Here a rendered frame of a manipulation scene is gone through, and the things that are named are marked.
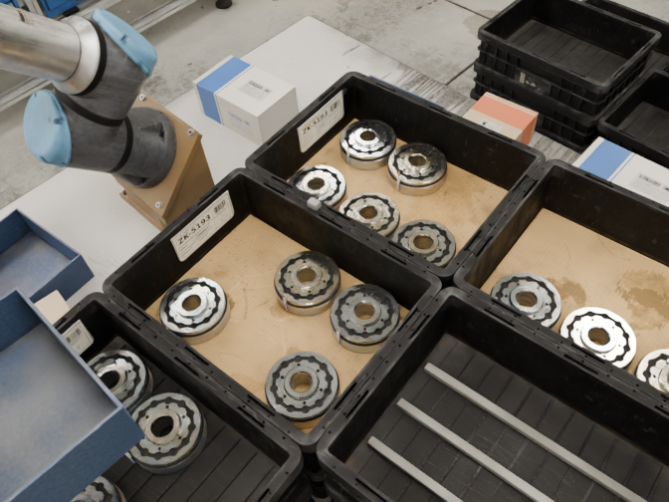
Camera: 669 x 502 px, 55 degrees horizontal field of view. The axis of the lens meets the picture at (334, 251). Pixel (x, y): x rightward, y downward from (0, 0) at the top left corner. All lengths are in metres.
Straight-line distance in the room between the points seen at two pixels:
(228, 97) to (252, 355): 0.66
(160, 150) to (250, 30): 1.92
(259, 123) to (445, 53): 1.59
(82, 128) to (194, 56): 1.90
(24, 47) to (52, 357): 0.43
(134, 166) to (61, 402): 0.58
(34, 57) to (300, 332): 0.54
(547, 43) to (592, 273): 1.14
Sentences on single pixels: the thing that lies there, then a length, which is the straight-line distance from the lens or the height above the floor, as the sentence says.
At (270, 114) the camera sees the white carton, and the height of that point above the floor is 0.77.
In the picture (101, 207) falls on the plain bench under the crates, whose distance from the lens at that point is 1.42.
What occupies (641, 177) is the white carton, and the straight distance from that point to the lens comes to 1.29.
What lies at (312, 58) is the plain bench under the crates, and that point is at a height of 0.70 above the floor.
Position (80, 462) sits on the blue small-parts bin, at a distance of 0.65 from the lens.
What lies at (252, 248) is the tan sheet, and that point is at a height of 0.83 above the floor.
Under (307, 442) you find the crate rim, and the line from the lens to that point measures 0.79.
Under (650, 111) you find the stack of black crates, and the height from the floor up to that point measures 0.38.
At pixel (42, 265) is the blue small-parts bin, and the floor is 0.70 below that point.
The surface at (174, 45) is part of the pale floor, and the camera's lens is 3.09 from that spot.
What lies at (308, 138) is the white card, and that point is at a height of 0.88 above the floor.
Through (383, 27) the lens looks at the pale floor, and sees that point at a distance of 3.01.
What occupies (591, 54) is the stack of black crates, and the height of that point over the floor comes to 0.49.
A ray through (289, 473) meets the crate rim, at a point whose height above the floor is 0.93.
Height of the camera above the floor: 1.67
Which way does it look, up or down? 53 degrees down
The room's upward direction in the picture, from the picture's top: 6 degrees counter-clockwise
